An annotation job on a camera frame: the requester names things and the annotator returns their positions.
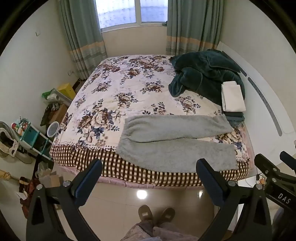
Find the brown wooden nightstand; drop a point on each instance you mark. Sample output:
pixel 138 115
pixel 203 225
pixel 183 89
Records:
pixel 58 115

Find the white pipe roll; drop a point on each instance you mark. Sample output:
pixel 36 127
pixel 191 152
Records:
pixel 53 98

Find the white bag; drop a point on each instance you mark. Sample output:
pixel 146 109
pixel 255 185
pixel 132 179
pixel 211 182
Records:
pixel 10 146

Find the white bucket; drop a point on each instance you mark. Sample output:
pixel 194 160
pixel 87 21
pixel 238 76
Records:
pixel 53 129

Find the person's legs grey pants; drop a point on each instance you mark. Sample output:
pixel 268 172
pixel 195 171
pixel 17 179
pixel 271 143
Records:
pixel 146 230

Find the window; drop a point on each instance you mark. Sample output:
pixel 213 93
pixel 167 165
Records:
pixel 115 15

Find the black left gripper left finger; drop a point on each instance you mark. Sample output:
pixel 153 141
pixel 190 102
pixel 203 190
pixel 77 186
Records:
pixel 43 222

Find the teal shelf unit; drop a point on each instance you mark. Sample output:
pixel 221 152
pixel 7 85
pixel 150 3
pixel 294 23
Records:
pixel 32 137

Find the folded dark green cloth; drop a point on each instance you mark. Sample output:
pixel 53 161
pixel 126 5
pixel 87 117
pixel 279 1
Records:
pixel 234 118

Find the dark green fleece blanket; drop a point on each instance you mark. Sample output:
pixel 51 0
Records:
pixel 203 72

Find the right green curtain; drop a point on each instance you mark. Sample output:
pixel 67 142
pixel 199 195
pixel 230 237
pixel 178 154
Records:
pixel 193 26

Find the folded white cloth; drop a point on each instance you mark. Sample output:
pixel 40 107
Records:
pixel 232 98

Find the grey fleece pants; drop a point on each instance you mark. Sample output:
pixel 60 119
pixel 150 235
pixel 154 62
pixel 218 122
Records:
pixel 174 143

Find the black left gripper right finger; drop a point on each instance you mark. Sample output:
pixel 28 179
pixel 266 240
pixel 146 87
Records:
pixel 254 222

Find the white bed headboard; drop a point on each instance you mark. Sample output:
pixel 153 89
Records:
pixel 269 126

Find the right grey slipper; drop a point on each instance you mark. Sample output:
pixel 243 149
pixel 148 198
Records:
pixel 167 215

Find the green curtain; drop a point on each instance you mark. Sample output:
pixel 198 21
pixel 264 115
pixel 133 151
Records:
pixel 193 26
pixel 80 24

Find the yellow box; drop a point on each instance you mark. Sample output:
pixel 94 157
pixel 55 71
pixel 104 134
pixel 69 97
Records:
pixel 67 90

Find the floral bed blanket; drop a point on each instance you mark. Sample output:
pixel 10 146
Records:
pixel 125 116

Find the cardboard box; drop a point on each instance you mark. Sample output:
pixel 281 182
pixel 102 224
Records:
pixel 49 179

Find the left green curtain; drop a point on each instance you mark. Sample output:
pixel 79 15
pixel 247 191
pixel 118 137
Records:
pixel 80 24

